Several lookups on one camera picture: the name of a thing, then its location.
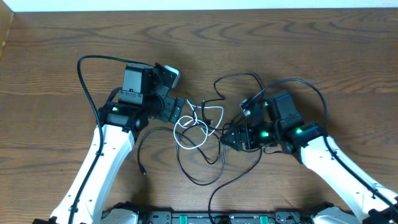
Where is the brown cardboard panel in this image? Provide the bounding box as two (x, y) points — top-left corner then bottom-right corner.
(0, 0), (14, 55)

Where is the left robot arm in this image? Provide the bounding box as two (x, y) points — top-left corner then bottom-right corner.
(46, 62), (185, 224)

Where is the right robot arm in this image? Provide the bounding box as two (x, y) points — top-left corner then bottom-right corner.
(220, 90), (397, 223)

